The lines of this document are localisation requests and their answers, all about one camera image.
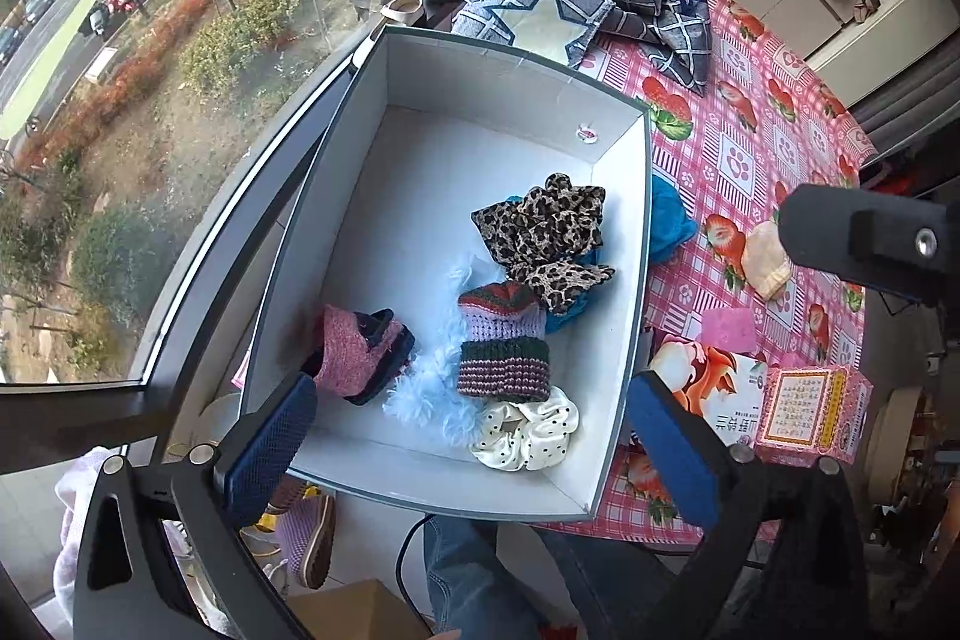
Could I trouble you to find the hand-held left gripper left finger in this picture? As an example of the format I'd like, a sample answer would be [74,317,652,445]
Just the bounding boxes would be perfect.
[73,372,320,640]

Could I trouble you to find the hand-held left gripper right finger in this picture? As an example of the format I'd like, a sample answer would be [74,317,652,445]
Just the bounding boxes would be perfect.
[625,372,891,640]

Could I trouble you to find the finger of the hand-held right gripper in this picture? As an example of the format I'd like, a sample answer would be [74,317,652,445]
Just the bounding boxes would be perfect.
[776,182,960,305]

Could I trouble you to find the pink knit bootie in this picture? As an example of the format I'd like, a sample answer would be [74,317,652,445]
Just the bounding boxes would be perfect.
[311,304,417,406]

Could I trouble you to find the white polka dot scrunchie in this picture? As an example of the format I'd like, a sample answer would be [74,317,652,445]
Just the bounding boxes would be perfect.
[469,385,581,470]

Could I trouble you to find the light blue fluffy scrunchie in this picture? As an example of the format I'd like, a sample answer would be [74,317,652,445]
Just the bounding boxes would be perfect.
[382,265,496,446]

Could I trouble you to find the striped knit hat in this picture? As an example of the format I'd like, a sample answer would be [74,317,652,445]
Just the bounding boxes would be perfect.
[456,281,552,402]

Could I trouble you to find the leopard print scrunchie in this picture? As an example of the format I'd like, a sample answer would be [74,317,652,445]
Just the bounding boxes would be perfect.
[471,173,607,270]
[506,261,616,316]

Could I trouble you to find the grey storage box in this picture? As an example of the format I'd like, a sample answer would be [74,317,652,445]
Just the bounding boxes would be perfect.
[238,23,653,522]

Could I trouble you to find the purple knit slipper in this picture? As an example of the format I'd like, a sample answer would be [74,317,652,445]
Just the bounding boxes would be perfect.
[266,479,337,590]

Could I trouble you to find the cream fabric pouch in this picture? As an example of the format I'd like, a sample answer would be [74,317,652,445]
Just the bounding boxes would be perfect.
[742,221,792,300]

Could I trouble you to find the pink sponge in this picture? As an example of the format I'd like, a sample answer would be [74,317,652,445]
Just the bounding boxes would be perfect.
[701,308,757,352]

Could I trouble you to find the cardboard box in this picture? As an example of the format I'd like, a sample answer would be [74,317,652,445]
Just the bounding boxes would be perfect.
[285,578,436,640]

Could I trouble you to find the pale purple fluffy cloth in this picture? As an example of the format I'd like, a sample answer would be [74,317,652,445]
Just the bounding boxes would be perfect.
[56,446,226,633]

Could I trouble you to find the person's leg in jeans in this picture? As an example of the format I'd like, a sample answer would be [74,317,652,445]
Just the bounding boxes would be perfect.
[422,516,676,640]

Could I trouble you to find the black cable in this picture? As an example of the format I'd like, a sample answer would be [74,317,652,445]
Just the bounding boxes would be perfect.
[395,512,443,611]

